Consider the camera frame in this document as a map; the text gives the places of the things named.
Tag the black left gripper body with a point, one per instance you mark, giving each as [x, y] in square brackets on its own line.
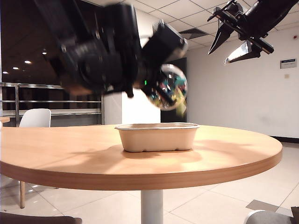
[163, 44]

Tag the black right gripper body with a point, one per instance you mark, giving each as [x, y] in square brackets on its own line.
[252, 35]

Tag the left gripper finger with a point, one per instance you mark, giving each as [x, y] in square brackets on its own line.
[163, 92]

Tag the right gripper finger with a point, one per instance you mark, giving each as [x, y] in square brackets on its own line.
[245, 53]
[222, 35]

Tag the clear plastic jar with label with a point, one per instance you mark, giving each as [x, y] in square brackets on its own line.
[174, 77]

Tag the beige rectangular paper tray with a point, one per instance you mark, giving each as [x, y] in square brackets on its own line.
[156, 140]

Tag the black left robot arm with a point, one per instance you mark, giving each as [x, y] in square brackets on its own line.
[93, 58]

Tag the dark door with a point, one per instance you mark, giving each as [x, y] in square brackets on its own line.
[168, 116]

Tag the ceiling air vent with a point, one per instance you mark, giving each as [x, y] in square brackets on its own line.
[196, 32]

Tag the red fire alarm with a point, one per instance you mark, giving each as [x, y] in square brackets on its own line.
[296, 38]

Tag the white plastic chair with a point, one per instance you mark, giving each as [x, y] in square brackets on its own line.
[35, 117]

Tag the metal railing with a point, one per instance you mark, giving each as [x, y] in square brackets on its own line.
[9, 102]

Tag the small wooden side table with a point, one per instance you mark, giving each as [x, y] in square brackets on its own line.
[4, 119]

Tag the dark brown seat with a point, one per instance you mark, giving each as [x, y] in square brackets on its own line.
[35, 219]

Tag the wall sign plate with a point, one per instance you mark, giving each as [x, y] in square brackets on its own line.
[287, 63]

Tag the wall switch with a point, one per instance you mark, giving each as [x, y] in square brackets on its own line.
[286, 76]

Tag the white table pedestal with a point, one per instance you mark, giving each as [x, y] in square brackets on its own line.
[151, 207]

